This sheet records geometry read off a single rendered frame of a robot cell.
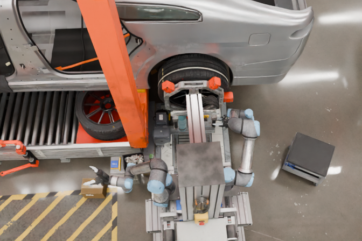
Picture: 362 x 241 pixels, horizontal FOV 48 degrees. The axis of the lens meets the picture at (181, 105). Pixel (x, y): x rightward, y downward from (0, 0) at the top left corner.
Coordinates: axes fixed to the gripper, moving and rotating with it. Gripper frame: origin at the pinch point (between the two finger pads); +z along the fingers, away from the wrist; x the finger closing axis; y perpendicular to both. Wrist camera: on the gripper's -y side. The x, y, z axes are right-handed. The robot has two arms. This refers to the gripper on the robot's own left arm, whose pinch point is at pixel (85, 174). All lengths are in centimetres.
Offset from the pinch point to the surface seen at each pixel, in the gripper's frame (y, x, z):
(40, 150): 80, 52, 82
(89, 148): 80, 63, 34
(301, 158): 79, 89, -175
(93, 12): -128, 37, -19
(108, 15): -125, 39, -26
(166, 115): 73, 112, -35
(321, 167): 80, 83, -194
